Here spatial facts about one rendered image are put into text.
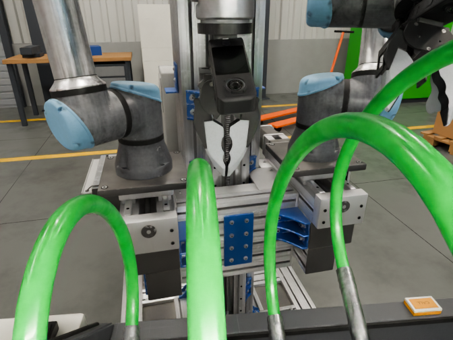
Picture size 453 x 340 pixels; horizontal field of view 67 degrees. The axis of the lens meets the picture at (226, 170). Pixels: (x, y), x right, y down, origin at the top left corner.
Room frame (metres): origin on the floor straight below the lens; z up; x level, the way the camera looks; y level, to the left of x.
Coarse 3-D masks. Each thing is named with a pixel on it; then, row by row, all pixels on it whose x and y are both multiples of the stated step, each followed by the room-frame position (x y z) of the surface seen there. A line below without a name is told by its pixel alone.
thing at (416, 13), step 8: (424, 0) 0.53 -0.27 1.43; (432, 0) 0.50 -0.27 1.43; (440, 0) 0.47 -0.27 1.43; (448, 0) 0.46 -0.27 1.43; (416, 8) 0.55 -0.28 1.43; (424, 8) 0.51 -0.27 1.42; (432, 8) 0.49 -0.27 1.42; (440, 8) 0.48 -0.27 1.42; (448, 8) 0.47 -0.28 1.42; (416, 16) 0.53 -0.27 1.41; (424, 16) 0.52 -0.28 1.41; (432, 16) 0.51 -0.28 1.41; (440, 16) 0.51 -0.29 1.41; (448, 16) 0.50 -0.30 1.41
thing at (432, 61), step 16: (448, 48) 0.22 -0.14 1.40; (416, 64) 0.25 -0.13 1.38; (432, 64) 0.23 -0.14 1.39; (448, 64) 0.23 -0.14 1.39; (400, 80) 0.26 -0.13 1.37; (416, 80) 0.25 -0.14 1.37; (384, 96) 0.28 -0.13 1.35; (368, 112) 0.30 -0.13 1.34; (352, 144) 0.33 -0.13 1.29; (336, 176) 0.35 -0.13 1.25; (336, 192) 0.35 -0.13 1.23; (336, 208) 0.34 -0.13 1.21; (336, 224) 0.34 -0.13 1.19; (336, 240) 0.33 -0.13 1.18; (336, 256) 0.32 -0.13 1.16
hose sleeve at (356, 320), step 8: (336, 272) 0.30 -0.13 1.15; (344, 272) 0.30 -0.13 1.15; (352, 272) 0.30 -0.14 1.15; (344, 280) 0.29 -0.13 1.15; (352, 280) 0.29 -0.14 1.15; (344, 288) 0.29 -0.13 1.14; (352, 288) 0.28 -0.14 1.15; (344, 296) 0.28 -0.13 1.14; (352, 296) 0.28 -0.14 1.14; (344, 304) 0.28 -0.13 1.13; (352, 304) 0.27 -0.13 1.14; (360, 304) 0.27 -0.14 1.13; (352, 312) 0.26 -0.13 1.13; (360, 312) 0.26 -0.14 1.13; (352, 320) 0.26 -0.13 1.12; (360, 320) 0.26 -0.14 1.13; (352, 328) 0.25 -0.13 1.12; (360, 328) 0.25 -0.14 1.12; (352, 336) 0.25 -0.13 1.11; (360, 336) 0.25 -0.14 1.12; (368, 336) 0.25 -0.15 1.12
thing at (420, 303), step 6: (414, 300) 0.45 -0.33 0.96; (420, 300) 0.45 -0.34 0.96; (426, 300) 0.45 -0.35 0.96; (432, 300) 0.45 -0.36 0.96; (408, 306) 0.44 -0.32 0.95; (414, 306) 0.43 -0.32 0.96; (420, 306) 0.43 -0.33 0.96; (426, 306) 0.43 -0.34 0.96; (432, 306) 0.43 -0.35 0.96; (420, 312) 0.42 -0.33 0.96; (426, 312) 0.43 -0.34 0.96; (432, 312) 0.43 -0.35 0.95; (438, 312) 0.43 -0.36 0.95
